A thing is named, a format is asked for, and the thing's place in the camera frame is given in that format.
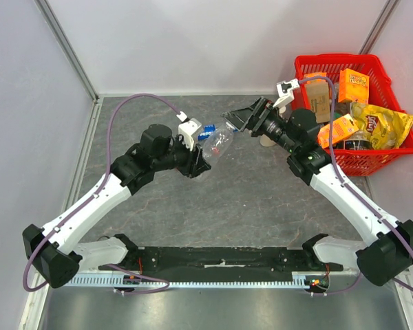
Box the orange snack box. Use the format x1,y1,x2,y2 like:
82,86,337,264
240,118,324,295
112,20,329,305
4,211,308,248
317,114,359,149

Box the aluminium frame rail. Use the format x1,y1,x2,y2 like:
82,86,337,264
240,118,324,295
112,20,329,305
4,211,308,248
34,0,99,102

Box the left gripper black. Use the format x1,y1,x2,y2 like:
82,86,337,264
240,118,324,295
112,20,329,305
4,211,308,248
153,134,211,179

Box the purple cable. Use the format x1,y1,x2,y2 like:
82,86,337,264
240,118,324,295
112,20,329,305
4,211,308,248
23,93,183,293
297,76,413,296

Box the Pepsi bottle blue label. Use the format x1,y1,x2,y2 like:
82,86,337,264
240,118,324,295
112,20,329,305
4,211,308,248
198,124,216,141

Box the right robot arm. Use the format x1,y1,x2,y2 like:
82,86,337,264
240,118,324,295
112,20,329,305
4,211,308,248
222,98,413,286

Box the dark jar in basket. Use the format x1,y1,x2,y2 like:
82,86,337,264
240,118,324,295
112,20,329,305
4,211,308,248
336,131,371,151

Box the small orange box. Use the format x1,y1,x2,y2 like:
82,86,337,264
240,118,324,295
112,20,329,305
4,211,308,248
304,71,327,84

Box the yellow Lays chip bag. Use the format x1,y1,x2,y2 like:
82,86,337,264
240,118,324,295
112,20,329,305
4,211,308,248
350,102,413,150

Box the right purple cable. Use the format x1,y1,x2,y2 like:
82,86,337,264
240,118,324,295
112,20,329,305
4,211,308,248
297,76,413,296

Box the red plastic basket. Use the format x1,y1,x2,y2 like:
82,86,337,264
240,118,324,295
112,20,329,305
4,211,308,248
295,54,413,176

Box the orange Sugar Daddy box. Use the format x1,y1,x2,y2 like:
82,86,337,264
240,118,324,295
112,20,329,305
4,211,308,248
338,68,370,104

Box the clear Pocari Sweat bottle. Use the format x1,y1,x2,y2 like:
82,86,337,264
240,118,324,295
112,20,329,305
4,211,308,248
196,122,237,182

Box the slotted cable duct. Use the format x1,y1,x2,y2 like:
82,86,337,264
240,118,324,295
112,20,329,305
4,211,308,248
67,272,329,289

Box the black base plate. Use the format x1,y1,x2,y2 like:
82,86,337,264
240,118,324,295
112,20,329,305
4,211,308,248
123,245,345,285

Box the brown cardboard box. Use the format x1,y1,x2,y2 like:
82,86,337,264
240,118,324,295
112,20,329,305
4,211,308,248
305,80,330,124

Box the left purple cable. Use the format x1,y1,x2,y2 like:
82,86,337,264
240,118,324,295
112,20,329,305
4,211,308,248
23,93,183,293

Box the beige nozzle bottle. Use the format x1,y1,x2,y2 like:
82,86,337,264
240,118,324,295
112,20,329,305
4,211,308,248
260,107,286,148

